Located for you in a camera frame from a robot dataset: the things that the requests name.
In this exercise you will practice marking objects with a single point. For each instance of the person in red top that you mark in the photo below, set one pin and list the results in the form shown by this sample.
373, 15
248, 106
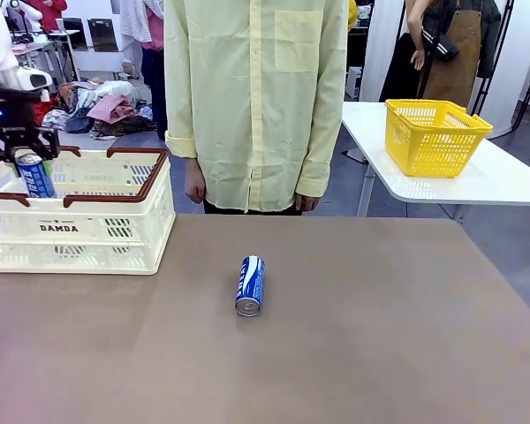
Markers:
55, 6

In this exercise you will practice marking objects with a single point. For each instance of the black appliance box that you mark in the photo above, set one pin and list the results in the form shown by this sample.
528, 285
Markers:
75, 35
103, 35

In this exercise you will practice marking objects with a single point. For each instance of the person in yellow shirt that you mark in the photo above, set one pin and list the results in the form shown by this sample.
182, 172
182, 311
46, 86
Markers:
252, 110

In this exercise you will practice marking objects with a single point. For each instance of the grey background table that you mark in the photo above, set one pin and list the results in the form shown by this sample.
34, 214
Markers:
37, 47

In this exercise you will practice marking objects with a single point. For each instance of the person's left hand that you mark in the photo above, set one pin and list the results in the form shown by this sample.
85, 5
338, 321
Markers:
307, 203

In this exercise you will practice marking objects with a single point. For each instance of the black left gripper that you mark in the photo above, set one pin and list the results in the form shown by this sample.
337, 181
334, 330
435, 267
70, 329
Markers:
11, 119

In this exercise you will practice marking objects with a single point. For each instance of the pile of colourful clothes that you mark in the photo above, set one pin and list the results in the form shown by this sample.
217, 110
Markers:
110, 110

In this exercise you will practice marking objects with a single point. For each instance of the person's right hand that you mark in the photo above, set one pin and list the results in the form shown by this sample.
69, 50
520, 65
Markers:
195, 187

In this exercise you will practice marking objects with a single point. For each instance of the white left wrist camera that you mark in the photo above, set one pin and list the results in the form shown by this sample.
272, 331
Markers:
33, 81

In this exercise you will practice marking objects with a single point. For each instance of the mannequin with brown apron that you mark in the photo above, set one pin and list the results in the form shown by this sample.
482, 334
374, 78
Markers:
455, 57

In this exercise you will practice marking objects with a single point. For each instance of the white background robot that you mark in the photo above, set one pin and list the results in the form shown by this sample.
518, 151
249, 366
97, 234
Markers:
31, 11

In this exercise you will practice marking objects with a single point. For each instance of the person's right forearm yellow sleeve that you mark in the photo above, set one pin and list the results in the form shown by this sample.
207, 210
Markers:
181, 128

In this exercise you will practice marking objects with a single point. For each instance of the white round-cornered table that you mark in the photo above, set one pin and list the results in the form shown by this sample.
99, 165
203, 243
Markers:
503, 176

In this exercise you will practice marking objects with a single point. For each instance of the person's left forearm yellow sleeve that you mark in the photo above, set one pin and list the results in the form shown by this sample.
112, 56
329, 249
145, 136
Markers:
320, 163

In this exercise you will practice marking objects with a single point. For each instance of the blue drink can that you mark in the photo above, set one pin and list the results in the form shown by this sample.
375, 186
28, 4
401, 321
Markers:
250, 287
37, 179

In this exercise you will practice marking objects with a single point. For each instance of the person in pink top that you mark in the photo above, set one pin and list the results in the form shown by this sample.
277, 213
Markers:
154, 66

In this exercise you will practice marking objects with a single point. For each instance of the yellow plastic basket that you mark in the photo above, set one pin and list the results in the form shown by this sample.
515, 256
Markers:
437, 146

